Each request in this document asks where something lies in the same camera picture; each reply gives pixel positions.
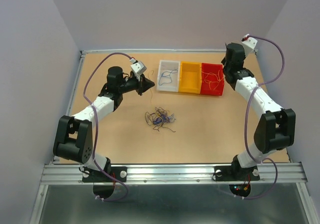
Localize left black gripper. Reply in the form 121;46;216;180
118;73;155;96

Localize blue wire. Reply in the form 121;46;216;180
158;68;179;87

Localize yellow wires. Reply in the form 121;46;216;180
201;69;225;92

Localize coloured wire bundle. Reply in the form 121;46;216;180
144;106;178;133

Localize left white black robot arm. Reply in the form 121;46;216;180
53;62;155;181

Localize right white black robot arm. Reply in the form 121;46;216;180
215;38;296;181

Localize red plastic bin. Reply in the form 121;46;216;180
200;63;225;96

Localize white plastic bin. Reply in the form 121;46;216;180
156;60;181;92

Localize yellow plastic bin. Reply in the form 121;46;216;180
178;61;202;94

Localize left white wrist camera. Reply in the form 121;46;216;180
130;57;147;81

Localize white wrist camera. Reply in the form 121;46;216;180
130;57;147;81
241;34;258;57

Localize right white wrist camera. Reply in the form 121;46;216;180
241;34;258;57

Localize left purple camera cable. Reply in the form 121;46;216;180
83;52;137;202

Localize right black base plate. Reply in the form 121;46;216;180
213;165;260;182

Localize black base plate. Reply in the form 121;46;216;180
213;165;260;182
79;166;127;183

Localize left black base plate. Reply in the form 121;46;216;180
79;166;127;183

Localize aluminium front rail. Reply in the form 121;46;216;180
40;163;308;186

